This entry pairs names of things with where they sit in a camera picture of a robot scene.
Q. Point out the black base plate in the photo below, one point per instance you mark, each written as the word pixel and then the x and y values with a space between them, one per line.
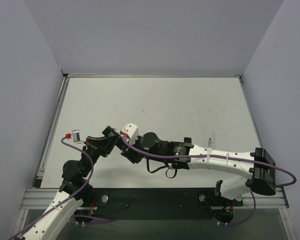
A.
pixel 153 204

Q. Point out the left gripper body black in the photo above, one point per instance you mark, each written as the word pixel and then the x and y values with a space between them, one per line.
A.
pixel 95 144

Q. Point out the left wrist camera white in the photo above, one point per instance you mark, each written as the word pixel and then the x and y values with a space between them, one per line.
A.
pixel 75 136

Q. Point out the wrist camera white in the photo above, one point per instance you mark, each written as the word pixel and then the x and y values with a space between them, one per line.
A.
pixel 130 131
pixel 75 136

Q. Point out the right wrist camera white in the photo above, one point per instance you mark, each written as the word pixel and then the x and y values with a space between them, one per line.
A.
pixel 130 131

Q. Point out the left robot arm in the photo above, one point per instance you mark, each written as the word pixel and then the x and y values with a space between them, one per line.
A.
pixel 74 190

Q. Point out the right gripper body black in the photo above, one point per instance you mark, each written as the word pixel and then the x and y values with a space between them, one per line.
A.
pixel 129 153

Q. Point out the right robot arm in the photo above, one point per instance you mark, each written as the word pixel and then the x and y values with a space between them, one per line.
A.
pixel 252 171

